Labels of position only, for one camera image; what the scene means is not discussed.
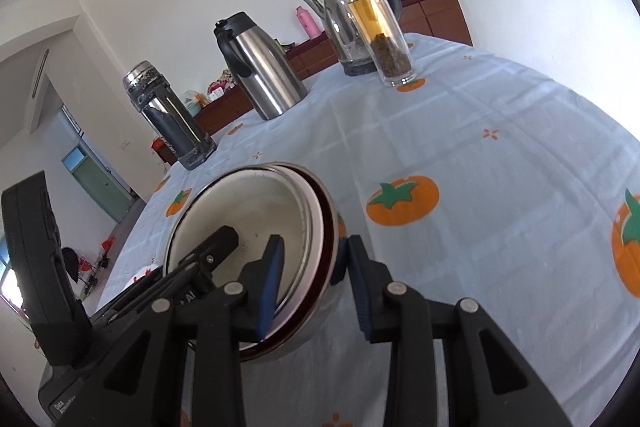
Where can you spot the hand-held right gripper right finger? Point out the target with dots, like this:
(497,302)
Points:
(357,287)

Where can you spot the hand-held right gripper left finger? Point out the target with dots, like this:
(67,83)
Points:
(270,287)

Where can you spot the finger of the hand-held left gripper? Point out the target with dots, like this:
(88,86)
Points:
(140,297)
(210,252)

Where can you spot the white enamel bowl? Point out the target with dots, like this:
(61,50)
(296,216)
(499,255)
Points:
(260,207)

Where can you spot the red wheeled cart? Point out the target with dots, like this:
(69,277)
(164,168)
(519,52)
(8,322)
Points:
(107,246)

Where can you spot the green door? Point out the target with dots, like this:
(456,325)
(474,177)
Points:
(95,184)

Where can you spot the orange printed cloth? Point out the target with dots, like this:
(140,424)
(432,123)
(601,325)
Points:
(159,148)

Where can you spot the pale blue persimmon print tablecloth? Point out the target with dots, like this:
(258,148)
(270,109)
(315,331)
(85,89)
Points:
(475,232)

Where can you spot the dark grey thermos flask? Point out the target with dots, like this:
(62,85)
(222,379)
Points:
(170,122)

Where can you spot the stainless steel carafe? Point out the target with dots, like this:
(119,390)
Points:
(260,72)

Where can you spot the glass tea bottle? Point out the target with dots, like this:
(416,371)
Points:
(385,42)

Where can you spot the stainless steel electric kettle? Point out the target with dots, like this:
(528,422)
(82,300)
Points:
(332,37)

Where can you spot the pink thermos jug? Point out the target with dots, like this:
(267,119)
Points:
(307,24)

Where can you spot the dark wooden sideboard cabinet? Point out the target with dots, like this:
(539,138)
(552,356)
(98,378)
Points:
(440,17)

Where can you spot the wall tube light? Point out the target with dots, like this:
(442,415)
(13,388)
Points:
(40,74)

